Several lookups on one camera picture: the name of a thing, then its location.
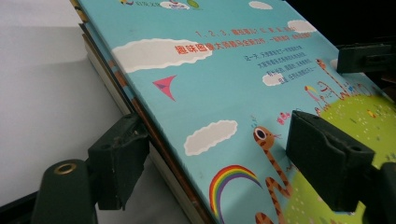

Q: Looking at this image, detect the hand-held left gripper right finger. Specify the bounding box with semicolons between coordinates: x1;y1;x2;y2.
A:
286;110;376;213

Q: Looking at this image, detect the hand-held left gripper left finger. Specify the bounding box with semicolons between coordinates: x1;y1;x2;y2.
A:
88;113;150;211

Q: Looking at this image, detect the light blue picture book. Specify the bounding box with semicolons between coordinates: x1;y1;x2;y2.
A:
69;0;396;224

